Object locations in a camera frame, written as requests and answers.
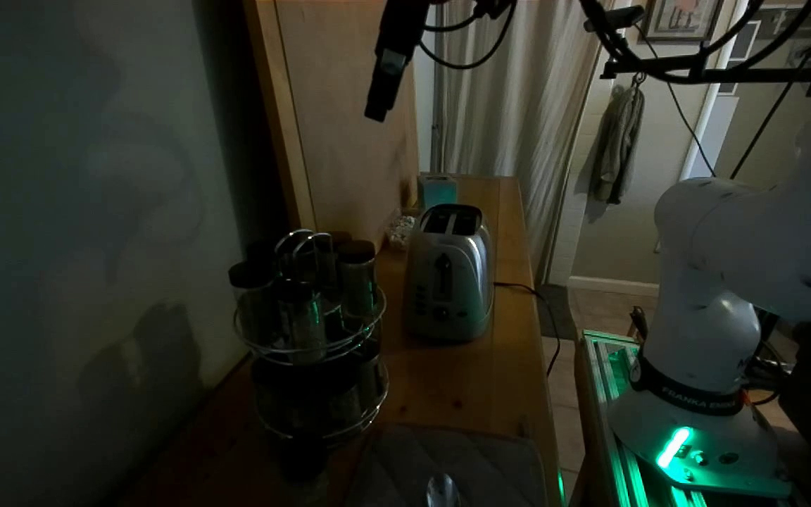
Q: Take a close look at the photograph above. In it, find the black toaster power cord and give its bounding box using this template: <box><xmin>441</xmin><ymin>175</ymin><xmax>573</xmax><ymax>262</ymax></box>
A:
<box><xmin>489</xmin><ymin>276</ymin><xmax>562</xmax><ymax>377</ymax></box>

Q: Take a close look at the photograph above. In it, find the black camera rig bar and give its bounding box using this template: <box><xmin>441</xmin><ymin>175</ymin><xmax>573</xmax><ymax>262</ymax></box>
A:
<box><xmin>576</xmin><ymin>0</ymin><xmax>811</xmax><ymax>94</ymax></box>

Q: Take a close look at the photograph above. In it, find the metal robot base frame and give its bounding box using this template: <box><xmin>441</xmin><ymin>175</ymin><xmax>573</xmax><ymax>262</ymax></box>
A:
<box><xmin>570</xmin><ymin>327</ymin><xmax>803</xmax><ymax>507</ymax></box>

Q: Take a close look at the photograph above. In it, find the round wire seasoning rack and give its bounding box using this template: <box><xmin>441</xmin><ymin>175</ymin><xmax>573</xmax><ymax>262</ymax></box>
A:
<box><xmin>228</xmin><ymin>224</ymin><xmax>391</xmax><ymax>473</ymax></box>

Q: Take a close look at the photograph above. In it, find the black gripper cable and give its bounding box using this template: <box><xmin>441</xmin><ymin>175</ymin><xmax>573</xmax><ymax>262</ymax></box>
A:
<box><xmin>414</xmin><ymin>0</ymin><xmax>521</xmax><ymax>73</ymax></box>

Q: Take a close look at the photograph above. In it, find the dark spice jar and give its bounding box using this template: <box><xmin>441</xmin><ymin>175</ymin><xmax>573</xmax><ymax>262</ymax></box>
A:
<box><xmin>228</xmin><ymin>255</ymin><xmax>272</xmax><ymax>345</ymax></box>
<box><xmin>341</xmin><ymin>237</ymin><xmax>382</xmax><ymax>332</ymax></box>

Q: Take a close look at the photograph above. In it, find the grey quilted pot holder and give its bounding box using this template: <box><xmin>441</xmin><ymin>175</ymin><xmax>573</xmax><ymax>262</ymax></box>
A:
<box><xmin>345</xmin><ymin>423</ymin><xmax>556</xmax><ymax>507</ymax></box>

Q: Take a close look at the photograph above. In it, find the blue cube tissue box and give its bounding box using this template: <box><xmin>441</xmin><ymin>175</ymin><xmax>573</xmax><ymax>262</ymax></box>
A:
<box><xmin>420</xmin><ymin>175</ymin><xmax>462</xmax><ymax>214</ymax></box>

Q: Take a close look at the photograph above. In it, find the plywood backdrop board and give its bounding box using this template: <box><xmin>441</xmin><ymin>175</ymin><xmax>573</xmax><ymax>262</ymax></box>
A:
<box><xmin>238</xmin><ymin>0</ymin><xmax>424</xmax><ymax>248</ymax></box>

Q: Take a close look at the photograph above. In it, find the framed wall picture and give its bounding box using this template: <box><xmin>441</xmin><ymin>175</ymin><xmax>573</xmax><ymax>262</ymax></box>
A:
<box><xmin>642</xmin><ymin>0</ymin><xmax>725</xmax><ymax>42</ymax></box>

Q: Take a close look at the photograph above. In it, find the silver two-slot toaster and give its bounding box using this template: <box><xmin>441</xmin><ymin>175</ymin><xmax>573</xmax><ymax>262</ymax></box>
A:
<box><xmin>401</xmin><ymin>203</ymin><xmax>497</xmax><ymax>345</ymax></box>

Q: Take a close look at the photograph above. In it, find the hanging olive jacket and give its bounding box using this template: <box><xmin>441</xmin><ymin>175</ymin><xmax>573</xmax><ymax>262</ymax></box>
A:
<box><xmin>586</xmin><ymin>82</ymin><xmax>646</xmax><ymax>207</ymax></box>

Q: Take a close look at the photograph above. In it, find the light window curtain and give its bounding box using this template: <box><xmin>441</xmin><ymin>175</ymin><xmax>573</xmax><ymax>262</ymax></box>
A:
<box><xmin>431</xmin><ymin>0</ymin><xmax>605</xmax><ymax>285</ymax></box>

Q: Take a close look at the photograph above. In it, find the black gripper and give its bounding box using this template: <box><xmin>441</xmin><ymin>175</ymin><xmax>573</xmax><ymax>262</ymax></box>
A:
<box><xmin>362</xmin><ymin>0</ymin><xmax>431</xmax><ymax>123</ymax></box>

